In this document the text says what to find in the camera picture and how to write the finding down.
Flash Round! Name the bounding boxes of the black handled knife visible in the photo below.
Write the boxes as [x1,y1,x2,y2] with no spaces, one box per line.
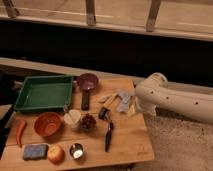
[105,122,114,152]

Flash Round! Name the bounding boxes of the blue sponge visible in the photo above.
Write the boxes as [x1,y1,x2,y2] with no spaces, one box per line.
[22,144,48,160]

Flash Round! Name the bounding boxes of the black brush tool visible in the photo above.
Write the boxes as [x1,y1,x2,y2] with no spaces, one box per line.
[98,107,109,120]

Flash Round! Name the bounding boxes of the small bowl of red berries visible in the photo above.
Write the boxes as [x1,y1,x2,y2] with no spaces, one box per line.
[80,113,96,131]

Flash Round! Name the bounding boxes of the green plastic tray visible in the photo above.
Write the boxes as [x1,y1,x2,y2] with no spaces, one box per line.
[14,75,73,113]

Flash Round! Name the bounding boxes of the small metal cup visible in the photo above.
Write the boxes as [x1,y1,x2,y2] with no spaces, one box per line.
[69,143,84,159]

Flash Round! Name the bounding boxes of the grey cloth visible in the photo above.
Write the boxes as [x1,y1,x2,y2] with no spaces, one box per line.
[116,89,133,113]

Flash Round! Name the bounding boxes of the orange carrot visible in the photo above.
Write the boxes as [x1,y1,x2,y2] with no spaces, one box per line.
[16,120,27,147]

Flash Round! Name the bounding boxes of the orange bowl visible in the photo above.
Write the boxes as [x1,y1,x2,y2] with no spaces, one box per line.
[34,112,62,137]

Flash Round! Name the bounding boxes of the beige wooden spoon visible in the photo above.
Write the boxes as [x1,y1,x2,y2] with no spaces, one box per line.
[98,94,111,103]

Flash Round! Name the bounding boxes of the red yellow apple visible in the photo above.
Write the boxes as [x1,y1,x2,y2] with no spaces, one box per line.
[47,145,64,163]

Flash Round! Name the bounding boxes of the white cup with spoon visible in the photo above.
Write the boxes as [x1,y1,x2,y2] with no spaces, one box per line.
[63,106,82,129]

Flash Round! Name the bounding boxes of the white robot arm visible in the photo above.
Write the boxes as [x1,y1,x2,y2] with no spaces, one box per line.
[134,72,213,125]

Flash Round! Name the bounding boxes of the dark eraser block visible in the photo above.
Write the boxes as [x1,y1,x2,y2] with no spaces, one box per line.
[81,90,90,110]

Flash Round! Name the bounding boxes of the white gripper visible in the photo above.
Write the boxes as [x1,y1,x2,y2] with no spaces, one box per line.
[127,97,156,117]

